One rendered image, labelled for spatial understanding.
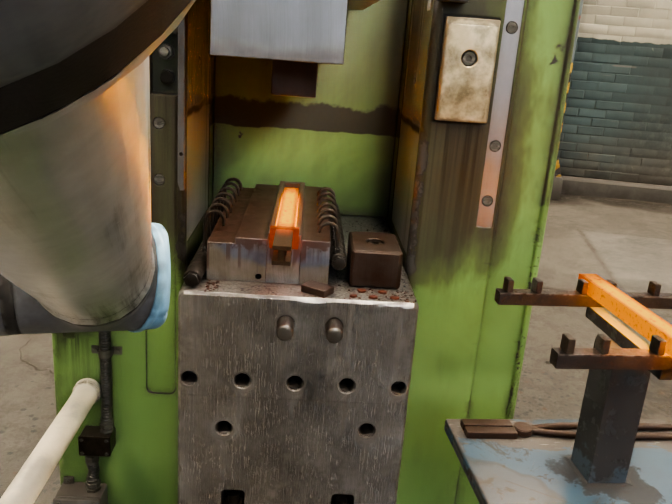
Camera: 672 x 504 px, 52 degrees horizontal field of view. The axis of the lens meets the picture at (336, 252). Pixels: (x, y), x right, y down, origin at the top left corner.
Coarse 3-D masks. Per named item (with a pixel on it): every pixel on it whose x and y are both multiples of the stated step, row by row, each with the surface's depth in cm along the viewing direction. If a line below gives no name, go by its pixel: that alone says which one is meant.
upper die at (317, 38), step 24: (216, 0) 99; (240, 0) 100; (264, 0) 100; (288, 0) 100; (312, 0) 100; (336, 0) 100; (216, 24) 100; (240, 24) 101; (264, 24) 101; (288, 24) 101; (312, 24) 101; (336, 24) 101; (216, 48) 101; (240, 48) 102; (264, 48) 102; (288, 48) 102; (312, 48) 102; (336, 48) 102
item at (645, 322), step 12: (588, 276) 107; (588, 288) 106; (600, 288) 102; (612, 288) 103; (600, 300) 102; (612, 300) 99; (624, 300) 98; (612, 312) 99; (624, 312) 96; (636, 312) 94; (648, 312) 94; (636, 324) 93; (648, 324) 90; (660, 324) 90; (648, 336) 90
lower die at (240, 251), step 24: (240, 192) 146; (264, 192) 143; (312, 192) 145; (240, 216) 127; (264, 216) 124; (312, 216) 126; (216, 240) 111; (240, 240) 110; (264, 240) 111; (312, 240) 111; (216, 264) 112; (240, 264) 112; (264, 264) 112; (312, 264) 112
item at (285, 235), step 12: (288, 192) 136; (288, 204) 127; (288, 216) 118; (276, 228) 108; (288, 228) 109; (276, 240) 103; (288, 240) 103; (276, 252) 105; (288, 252) 105; (276, 264) 101; (288, 264) 101
